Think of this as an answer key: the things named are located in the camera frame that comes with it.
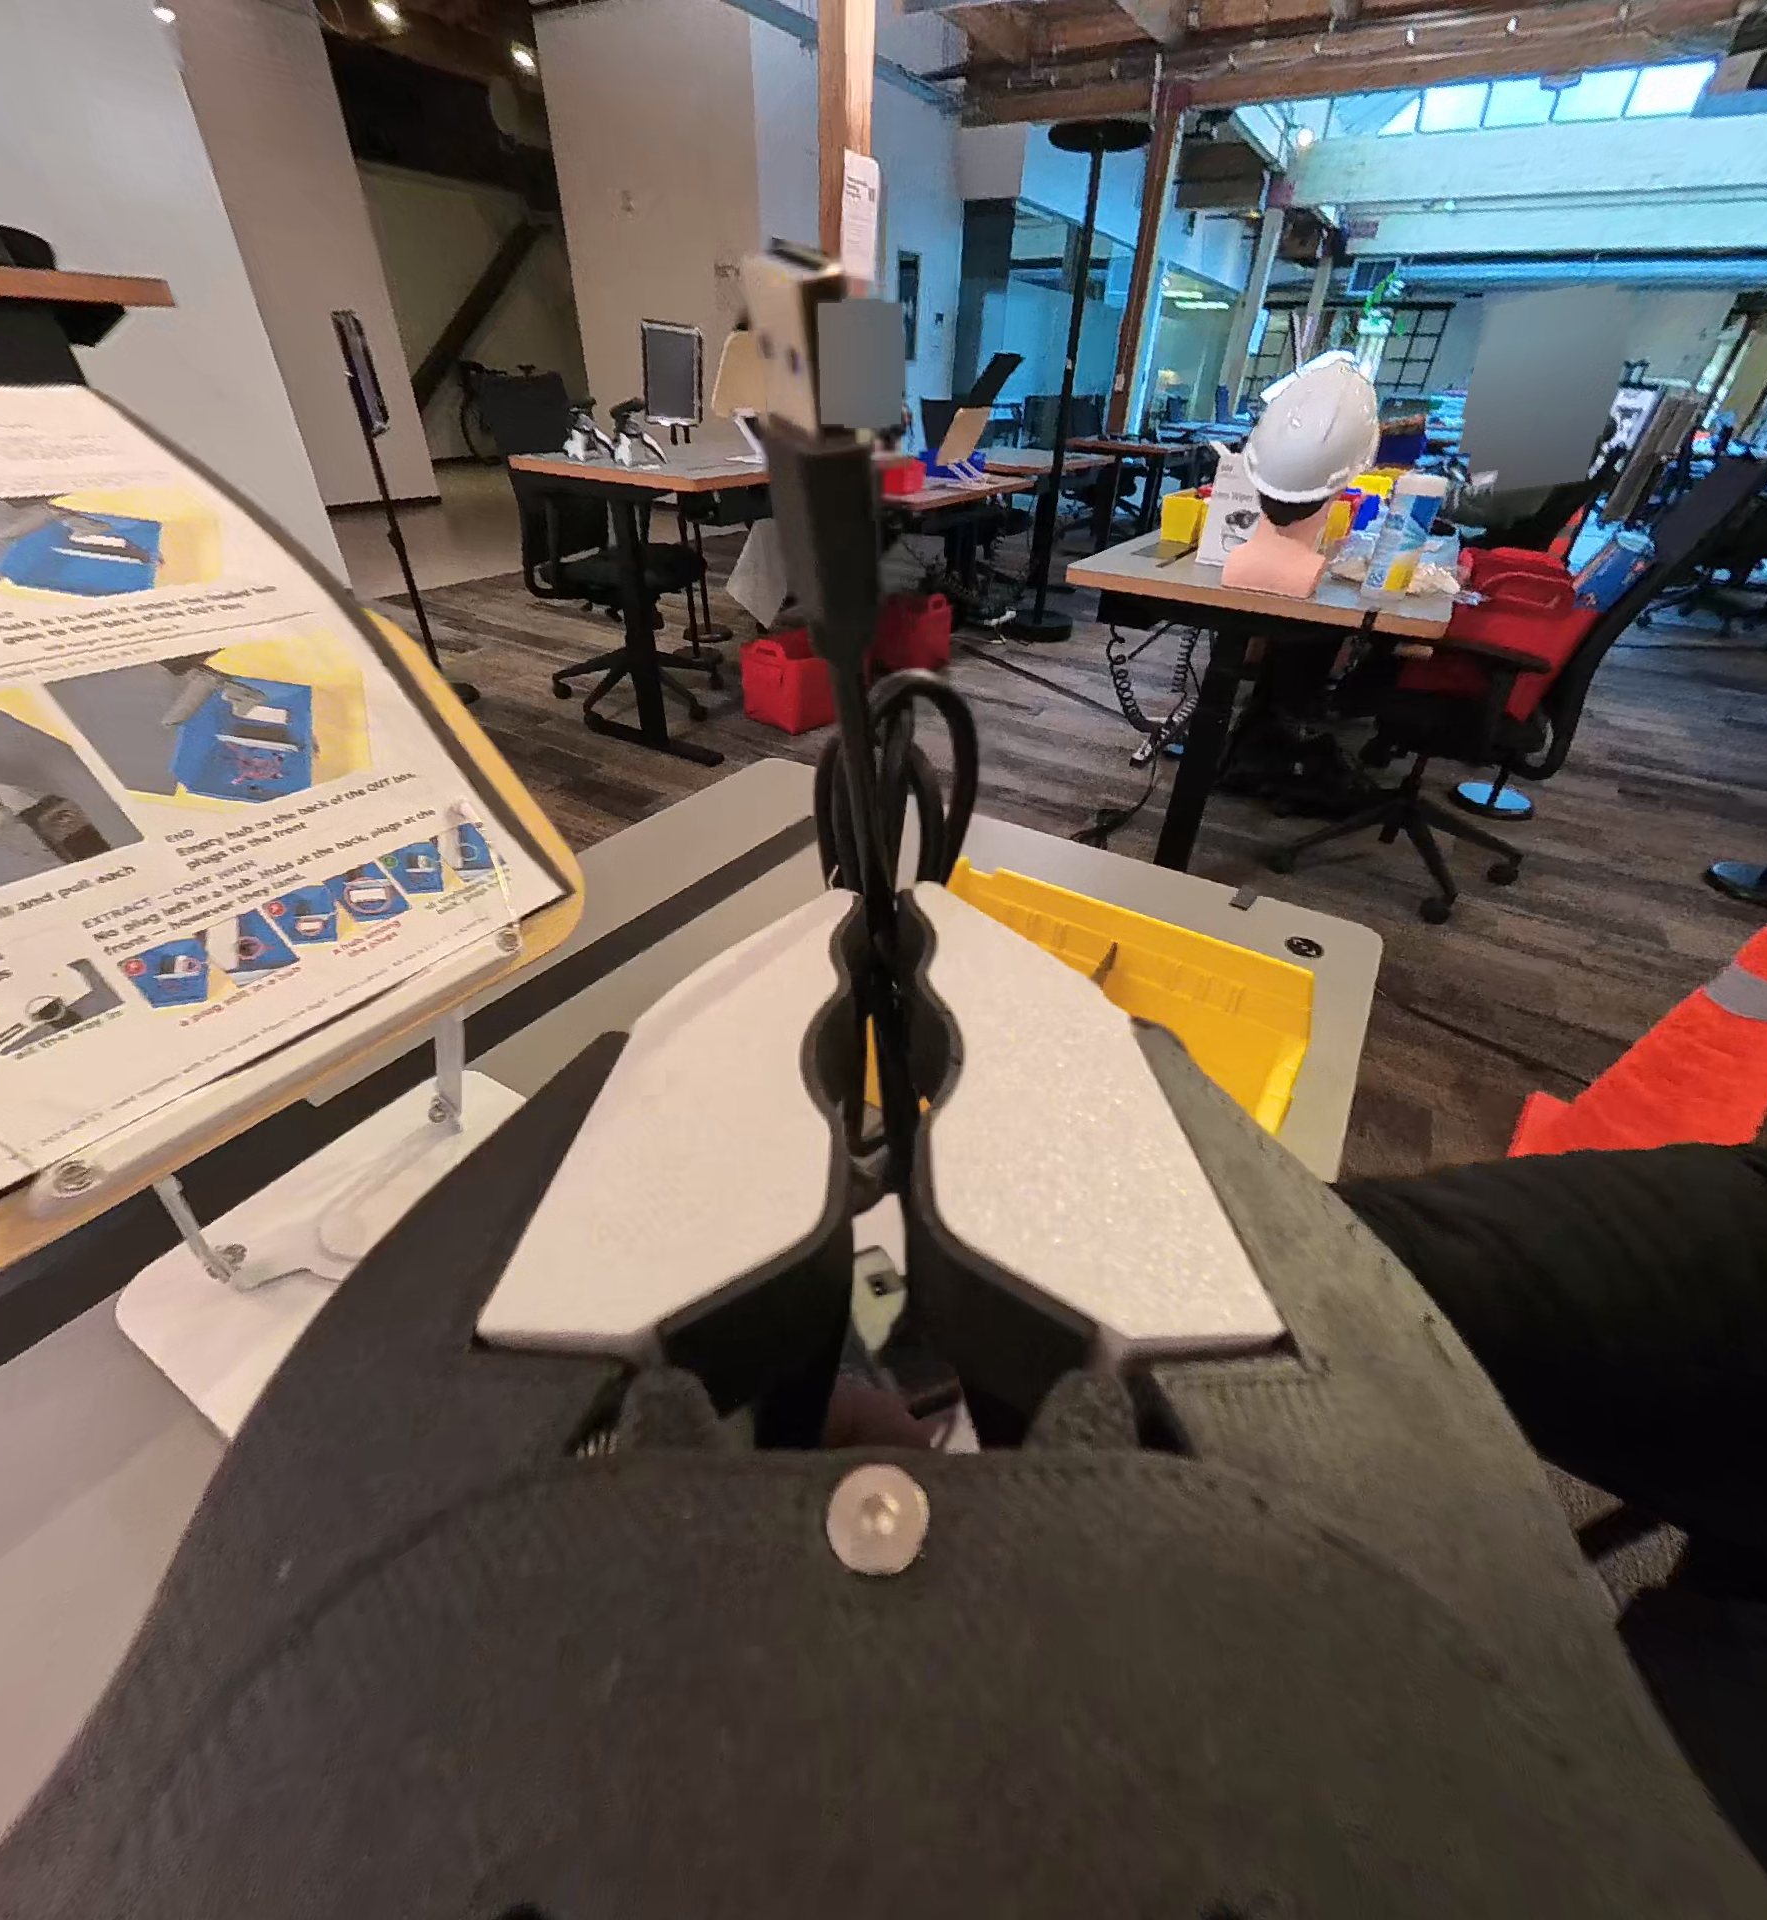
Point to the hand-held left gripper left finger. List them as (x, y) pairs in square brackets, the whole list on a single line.
[(658, 1169)]

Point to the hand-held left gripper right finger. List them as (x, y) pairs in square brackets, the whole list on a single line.
[(1078, 1169)]

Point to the person's right forearm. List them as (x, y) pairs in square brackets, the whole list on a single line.
[(1647, 1319)]

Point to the yellow plastic bin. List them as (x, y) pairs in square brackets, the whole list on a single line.
[(1198, 990)]

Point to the wooden document stand white base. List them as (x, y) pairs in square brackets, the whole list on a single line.
[(374, 1154)]

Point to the red storage bin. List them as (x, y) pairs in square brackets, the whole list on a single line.
[(786, 683), (916, 633)]

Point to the grey top desk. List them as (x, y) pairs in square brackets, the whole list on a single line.
[(1198, 585)]

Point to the orange reflective vest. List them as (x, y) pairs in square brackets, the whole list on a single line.
[(1693, 1021)]

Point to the mannequin head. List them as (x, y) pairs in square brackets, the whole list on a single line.
[(1273, 554)]

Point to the printed instruction sheet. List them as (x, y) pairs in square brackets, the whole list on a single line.
[(150, 749)]

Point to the red black office chair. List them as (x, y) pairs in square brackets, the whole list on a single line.
[(1514, 659)]

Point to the wooden top desk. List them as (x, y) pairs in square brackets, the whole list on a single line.
[(627, 477)]

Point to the white bottle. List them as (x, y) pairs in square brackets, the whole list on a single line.
[(1401, 539)]

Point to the white hard hat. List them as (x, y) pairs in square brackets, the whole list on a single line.
[(1312, 427)]

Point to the small monitor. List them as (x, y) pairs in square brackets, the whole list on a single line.
[(671, 372)]

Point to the phone tripod stand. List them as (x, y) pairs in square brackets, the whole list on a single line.
[(360, 366)]

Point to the wooden shelf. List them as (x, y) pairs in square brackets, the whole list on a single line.
[(73, 284)]

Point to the wooden pillar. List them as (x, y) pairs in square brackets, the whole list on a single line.
[(846, 89)]

